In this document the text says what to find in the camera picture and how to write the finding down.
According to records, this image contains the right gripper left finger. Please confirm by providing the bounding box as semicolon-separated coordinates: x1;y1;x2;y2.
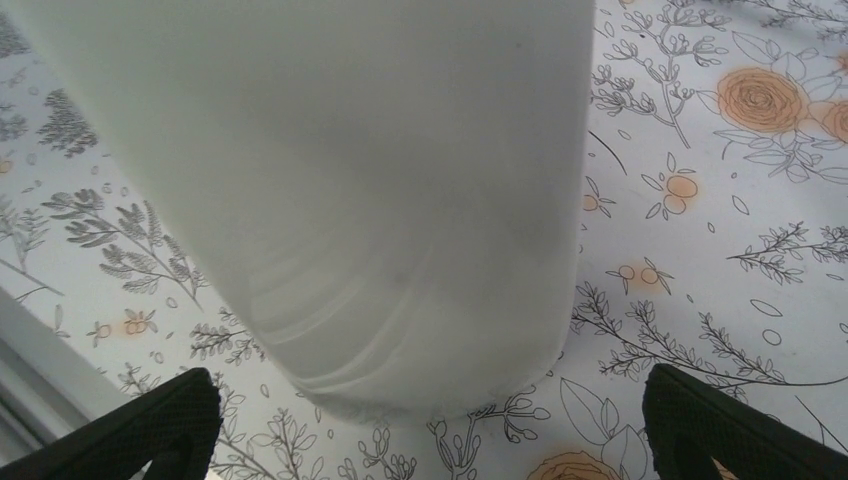
1;368;222;480

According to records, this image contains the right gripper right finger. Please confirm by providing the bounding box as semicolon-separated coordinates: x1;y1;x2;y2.
642;364;847;479

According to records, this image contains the white metronome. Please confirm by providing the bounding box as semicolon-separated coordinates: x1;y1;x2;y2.
1;1;595;422

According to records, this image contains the floral patterned table mat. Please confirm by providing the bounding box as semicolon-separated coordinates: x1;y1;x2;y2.
1;1;847;479

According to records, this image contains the aluminium rail frame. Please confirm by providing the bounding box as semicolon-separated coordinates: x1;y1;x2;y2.
1;291;130;466

